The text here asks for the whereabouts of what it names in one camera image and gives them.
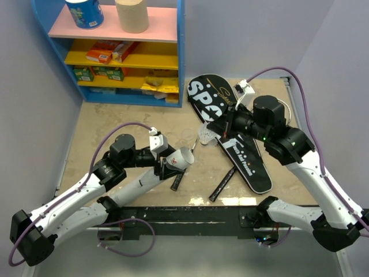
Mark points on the green box middle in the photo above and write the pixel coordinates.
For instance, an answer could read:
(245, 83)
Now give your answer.
(99, 70)

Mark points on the black racket cover bag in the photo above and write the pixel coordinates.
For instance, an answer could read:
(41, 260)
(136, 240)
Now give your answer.
(210, 95)

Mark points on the red white box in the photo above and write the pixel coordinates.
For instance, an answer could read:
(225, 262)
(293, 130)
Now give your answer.
(123, 50)

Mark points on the black shaft badminton racket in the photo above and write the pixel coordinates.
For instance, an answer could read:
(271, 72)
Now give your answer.
(178, 179)

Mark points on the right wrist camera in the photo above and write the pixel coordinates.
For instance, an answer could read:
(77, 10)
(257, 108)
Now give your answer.
(245, 92)

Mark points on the brown paper roll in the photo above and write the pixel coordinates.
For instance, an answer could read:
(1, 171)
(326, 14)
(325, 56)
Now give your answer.
(133, 15)

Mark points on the green box right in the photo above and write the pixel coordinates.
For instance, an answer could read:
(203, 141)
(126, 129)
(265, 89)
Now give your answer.
(115, 74)

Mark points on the white shuttlecock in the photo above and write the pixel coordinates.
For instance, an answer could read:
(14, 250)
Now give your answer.
(205, 135)
(213, 143)

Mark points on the clear plastic tube lid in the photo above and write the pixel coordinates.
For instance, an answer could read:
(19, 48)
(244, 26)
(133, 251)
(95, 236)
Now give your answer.
(187, 134)

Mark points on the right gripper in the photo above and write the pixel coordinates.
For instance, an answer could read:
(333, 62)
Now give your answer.
(218, 125)

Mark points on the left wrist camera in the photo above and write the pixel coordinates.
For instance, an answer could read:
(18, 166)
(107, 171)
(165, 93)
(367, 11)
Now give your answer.
(157, 141)

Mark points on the yellow snack bag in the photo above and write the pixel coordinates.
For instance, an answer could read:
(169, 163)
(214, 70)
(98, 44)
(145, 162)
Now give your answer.
(166, 85)

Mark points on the blue shelf unit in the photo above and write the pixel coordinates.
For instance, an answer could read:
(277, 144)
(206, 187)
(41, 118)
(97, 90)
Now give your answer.
(159, 52)

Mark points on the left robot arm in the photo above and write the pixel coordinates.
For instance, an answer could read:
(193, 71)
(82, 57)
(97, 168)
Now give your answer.
(120, 177)

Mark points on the blue snack canister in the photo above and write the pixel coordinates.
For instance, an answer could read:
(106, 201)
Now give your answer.
(87, 14)

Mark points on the orange box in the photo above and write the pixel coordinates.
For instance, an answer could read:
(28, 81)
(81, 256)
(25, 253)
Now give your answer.
(102, 50)

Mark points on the white shuttlecock tube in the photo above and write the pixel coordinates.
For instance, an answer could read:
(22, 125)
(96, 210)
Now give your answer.
(182, 158)

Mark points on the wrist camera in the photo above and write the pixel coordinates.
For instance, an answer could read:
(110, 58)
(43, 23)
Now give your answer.
(245, 92)
(157, 141)

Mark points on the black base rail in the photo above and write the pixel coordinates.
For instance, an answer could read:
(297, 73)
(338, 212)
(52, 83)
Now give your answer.
(131, 223)

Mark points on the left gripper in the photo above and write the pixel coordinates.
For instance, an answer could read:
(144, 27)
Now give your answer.
(164, 172)

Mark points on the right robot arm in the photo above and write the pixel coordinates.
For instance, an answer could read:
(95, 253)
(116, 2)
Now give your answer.
(337, 222)

